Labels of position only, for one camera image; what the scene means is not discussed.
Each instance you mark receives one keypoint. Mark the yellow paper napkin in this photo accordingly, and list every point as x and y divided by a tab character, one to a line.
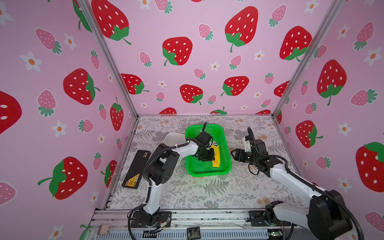
217	161

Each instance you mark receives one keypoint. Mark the green plastic basket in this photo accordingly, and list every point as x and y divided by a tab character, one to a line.
198	168

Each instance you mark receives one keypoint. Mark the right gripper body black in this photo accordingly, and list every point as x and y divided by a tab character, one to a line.
246	157

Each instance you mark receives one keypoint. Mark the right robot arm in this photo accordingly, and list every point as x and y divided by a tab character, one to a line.
324	212

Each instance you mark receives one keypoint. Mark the white rectangular tray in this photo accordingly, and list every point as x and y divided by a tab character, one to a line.
175	141

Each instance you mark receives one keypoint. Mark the black box yellow label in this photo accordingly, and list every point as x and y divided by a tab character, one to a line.
135	172

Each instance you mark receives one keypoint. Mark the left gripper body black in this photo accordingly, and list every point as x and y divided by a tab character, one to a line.
207	154

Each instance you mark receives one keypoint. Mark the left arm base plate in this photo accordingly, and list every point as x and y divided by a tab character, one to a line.
144	220

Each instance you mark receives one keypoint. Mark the aluminium frame rail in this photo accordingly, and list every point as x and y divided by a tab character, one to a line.
198	224

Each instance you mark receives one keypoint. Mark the beige small box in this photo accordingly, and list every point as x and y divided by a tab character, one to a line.
104	229

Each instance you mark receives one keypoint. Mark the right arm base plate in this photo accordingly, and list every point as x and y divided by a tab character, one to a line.
260	219

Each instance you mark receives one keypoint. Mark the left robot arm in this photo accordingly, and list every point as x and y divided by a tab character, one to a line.
166	157

